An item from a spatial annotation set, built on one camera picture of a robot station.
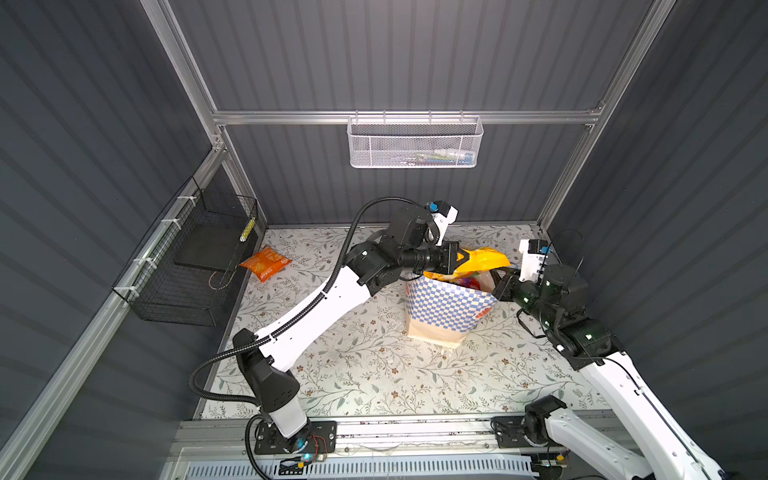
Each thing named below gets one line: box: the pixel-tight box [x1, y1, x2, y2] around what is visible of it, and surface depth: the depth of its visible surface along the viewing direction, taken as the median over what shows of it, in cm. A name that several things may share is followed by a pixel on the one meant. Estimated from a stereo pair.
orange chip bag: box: [239, 247, 292, 283], surface depth 107 cm
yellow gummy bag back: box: [424, 247, 511, 281], surface depth 67 cm
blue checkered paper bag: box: [405, 276, 498, 348], surface depth 79 cm
